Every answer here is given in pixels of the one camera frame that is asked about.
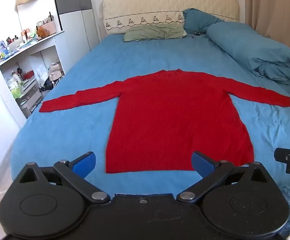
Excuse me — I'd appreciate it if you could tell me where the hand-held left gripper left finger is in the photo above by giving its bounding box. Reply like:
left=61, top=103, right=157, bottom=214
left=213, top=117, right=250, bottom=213
left=18, top=151, right=111, bottom=205

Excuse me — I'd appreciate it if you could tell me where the blue pillow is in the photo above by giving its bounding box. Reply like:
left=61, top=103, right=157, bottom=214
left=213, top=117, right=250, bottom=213
left=182, top=8, right=225, bottom=34

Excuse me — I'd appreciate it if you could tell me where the green pillow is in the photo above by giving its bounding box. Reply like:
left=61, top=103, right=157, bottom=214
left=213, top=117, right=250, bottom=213
left=123, top=24, right=187, bottom=42

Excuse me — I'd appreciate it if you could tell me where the cream quilted headboard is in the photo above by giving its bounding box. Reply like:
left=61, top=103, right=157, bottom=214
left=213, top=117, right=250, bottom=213
left=102, top=0, right=240, bottom=37

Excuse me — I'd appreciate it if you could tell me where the white shelf unit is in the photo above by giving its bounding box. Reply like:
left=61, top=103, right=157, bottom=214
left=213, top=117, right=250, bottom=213
left=0, top=31, right=66, bottom=120

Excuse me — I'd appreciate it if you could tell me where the red knit sweater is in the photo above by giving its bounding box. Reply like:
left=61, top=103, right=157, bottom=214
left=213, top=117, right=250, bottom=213
left=39, top=69, right=290, bottom=174

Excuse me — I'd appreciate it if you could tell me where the pink striped box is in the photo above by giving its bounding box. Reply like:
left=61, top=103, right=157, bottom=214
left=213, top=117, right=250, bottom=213
left=44, top=20, right=58, bottom=35

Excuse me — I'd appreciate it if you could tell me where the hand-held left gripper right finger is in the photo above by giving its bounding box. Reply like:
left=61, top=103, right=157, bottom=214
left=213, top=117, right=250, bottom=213
left=176, top=151, right=272, bottom=203

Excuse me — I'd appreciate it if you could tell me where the blue duvet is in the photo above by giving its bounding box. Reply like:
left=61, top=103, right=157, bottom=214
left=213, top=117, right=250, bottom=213
left=206, top=21, right=290, bottom=85

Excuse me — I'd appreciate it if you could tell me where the brown plush toy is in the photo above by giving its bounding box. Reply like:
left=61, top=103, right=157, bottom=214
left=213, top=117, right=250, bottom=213
left=36, top=26, right=51, bottom=40

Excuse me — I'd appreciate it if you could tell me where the bed with blue sheet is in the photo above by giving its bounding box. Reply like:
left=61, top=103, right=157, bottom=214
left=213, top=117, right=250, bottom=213
left=10, top=31, right=290, bottom=195

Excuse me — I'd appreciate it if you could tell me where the beige curtain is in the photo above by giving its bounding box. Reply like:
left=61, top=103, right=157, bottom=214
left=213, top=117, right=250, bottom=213
left=245, top=0, right=290, bottom=53

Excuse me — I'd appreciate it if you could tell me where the white and grey wardrobe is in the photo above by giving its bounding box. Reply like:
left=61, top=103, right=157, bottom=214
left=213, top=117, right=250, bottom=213
left=52, top=0, right=101, bottom=73

